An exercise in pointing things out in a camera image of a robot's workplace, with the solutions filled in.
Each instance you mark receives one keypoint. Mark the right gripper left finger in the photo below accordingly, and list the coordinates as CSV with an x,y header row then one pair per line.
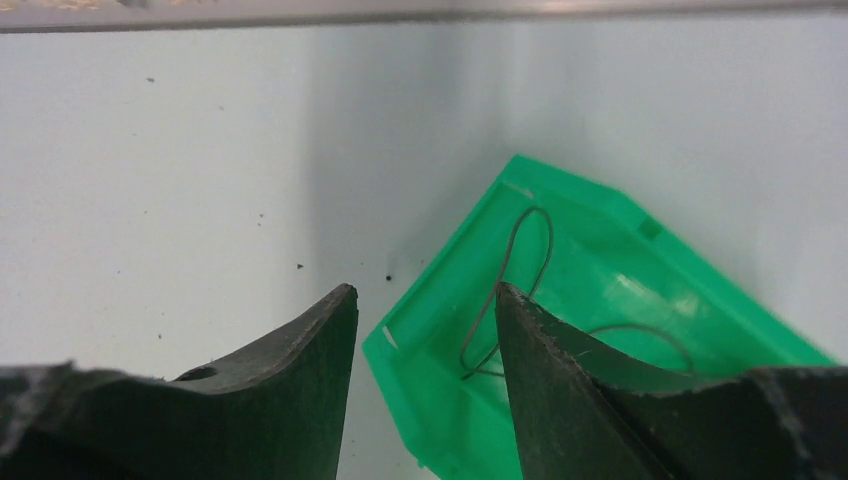
x,y
273,409

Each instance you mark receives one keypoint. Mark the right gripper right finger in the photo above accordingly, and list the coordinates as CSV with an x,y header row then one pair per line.
x,y
582,409

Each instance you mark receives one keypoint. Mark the green plastic bin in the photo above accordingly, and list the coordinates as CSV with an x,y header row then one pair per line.
x,y
593,259

